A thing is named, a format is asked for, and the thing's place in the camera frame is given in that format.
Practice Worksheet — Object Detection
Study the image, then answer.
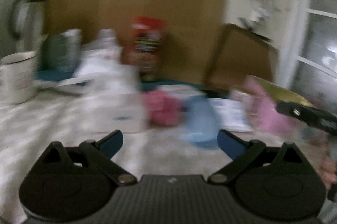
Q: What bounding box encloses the light blue soft pouch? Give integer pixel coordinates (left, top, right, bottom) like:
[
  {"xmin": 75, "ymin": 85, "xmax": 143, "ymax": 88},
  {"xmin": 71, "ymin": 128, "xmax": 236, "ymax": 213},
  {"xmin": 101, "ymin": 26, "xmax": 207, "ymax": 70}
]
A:
[{"xmin": 181, "ymin": 96, "xmax": 221, "ymax": 149}]

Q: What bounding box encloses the white tissue packet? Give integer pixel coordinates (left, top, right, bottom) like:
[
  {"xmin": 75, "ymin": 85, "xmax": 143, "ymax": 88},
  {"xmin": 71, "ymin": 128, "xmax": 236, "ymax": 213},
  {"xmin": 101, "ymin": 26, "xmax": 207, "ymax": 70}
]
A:
[{"xmin": 209, "ymin": 98, "xmax": 253, "ymax": 132}]

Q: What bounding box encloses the white plastic bag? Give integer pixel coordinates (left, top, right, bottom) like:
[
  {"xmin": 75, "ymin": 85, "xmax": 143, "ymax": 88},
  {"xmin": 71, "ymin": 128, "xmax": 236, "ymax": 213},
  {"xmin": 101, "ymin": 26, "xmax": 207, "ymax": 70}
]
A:
[{"xmin": 75, "ymin": 29, "xmax": 148, "ymax": 133}]

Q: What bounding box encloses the pink and yellow storage box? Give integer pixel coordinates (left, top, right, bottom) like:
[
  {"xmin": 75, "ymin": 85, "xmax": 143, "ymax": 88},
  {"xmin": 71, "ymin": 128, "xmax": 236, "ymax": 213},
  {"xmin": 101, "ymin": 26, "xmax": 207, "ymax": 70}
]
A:
[{"xmin": 243, "ymin": 75, "xmax": 312, "ymax": 136}]

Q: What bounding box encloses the patterned beige tablecloth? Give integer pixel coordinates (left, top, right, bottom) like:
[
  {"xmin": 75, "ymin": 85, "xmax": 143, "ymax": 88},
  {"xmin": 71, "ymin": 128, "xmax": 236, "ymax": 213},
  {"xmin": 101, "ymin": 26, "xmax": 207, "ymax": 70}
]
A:
[{"xmin": 0, "ymin": 89, "xmax": 325, "ymax": 224}]

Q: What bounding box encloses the teal striped cloth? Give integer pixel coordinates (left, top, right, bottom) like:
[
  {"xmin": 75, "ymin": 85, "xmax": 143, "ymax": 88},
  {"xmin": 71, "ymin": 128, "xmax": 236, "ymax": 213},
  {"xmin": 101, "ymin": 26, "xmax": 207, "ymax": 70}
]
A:
[{"xmin": 33, "ymin": 69, "xmax": 91, "ymax": 88}]

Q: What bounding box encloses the small brown cardboard box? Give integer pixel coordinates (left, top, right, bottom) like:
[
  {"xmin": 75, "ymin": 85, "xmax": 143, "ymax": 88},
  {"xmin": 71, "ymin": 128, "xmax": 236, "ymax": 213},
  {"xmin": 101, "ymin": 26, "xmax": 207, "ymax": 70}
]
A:
[{"xmin": 203, "ymin": 24, "xmax": 278, "ymax": 91}]

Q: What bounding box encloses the green book package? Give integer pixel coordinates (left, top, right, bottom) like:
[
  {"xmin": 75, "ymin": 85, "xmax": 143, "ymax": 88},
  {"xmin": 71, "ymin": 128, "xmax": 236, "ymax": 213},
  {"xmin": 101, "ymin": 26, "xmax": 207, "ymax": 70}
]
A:
[{"xmin": 39, "ymin": 28, "xmax": 82, "ymax": 73}]

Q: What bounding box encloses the white mug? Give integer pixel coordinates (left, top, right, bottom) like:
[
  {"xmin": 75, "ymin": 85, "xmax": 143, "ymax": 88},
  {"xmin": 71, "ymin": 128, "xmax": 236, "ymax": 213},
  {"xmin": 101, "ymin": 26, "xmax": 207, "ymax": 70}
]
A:
[{"xmin": 1, "ymin": 51, "xmax": 37, "ymax": 105}]

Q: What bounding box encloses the red snack bag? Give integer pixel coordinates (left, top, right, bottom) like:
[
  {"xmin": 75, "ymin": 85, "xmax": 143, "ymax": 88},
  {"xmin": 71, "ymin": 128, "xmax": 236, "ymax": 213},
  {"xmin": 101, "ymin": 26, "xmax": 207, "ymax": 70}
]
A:
[{"xmin": 122, "ymin": 16, "xmax": 167, "ymax": 82}]

